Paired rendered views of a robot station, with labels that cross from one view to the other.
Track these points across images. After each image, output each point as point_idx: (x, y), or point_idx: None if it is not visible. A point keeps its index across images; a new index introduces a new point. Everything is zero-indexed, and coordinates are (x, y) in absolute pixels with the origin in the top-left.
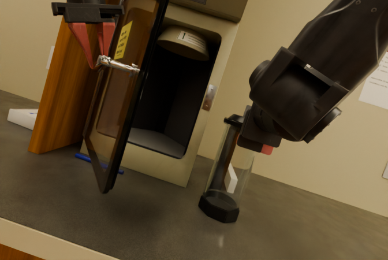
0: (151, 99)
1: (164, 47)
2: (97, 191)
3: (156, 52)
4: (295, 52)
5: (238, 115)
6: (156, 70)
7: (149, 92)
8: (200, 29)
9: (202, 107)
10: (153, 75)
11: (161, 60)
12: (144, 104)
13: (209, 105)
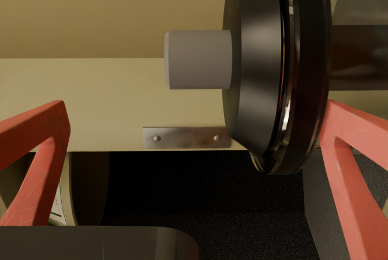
0: (228, 152)
1: (105, 178)
2: None
3: (125, 176)
4: None
5: (231, 137)
6: (163, 162)
7: (214, 162)
8: (10, 195)
9: (224, 147)
10: (175, 164)
11: (138, 157)
12: (243, 165)
13: (212, 132)
